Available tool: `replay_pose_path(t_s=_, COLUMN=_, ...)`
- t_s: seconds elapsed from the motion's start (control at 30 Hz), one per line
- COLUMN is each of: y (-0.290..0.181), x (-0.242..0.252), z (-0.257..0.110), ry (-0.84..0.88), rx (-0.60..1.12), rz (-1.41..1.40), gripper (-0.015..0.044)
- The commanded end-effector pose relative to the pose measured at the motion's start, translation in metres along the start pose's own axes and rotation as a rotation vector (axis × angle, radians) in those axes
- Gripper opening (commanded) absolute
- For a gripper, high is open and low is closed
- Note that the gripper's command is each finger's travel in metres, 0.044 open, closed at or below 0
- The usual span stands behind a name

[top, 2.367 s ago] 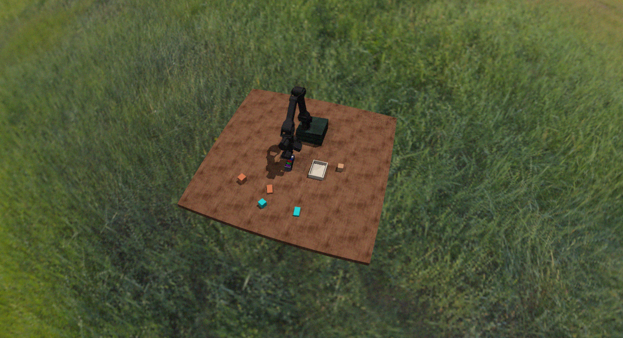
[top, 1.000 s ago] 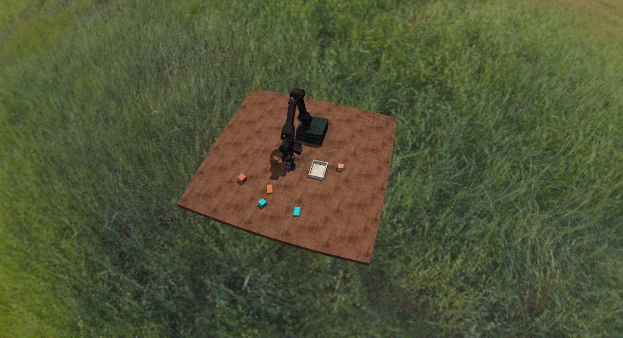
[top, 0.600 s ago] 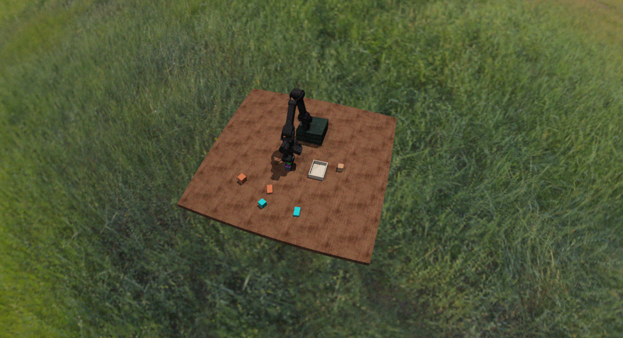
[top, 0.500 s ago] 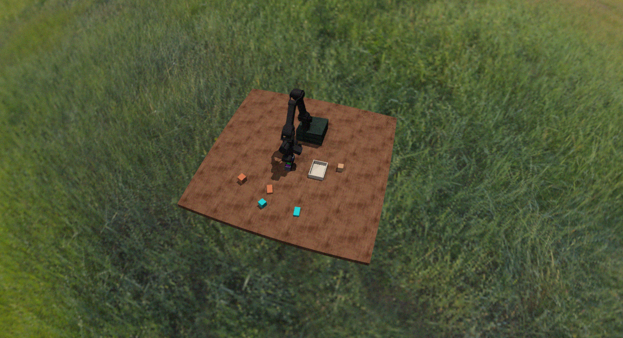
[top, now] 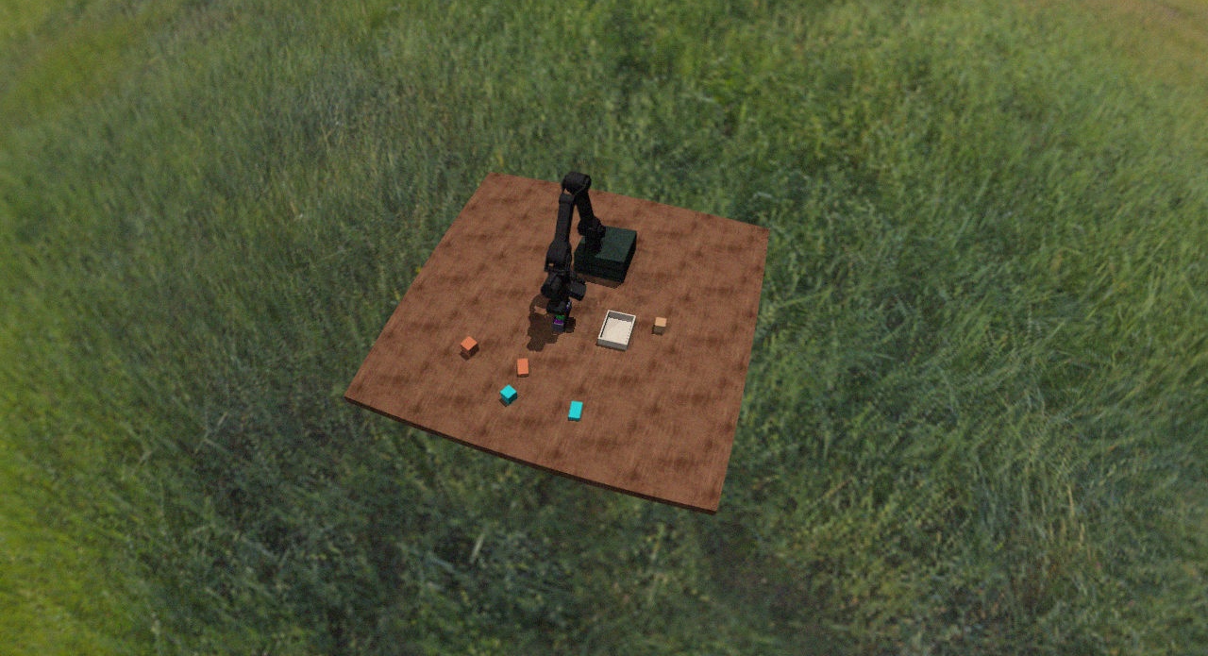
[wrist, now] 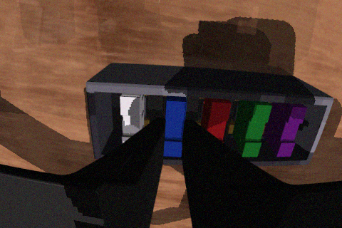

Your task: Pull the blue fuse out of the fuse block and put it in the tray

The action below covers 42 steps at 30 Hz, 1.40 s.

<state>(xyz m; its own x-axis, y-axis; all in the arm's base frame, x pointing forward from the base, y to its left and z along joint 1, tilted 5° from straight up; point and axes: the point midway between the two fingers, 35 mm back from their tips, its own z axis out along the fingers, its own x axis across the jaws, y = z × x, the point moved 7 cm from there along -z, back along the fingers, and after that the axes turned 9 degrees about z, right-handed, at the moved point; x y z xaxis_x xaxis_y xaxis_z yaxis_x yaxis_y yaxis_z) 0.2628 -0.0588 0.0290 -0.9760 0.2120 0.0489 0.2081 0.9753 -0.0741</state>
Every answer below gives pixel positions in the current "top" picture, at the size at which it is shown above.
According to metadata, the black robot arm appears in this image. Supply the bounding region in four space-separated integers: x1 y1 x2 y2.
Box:
541 172 606 301

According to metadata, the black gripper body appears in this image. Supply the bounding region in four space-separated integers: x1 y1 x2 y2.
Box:
545 271 577 317

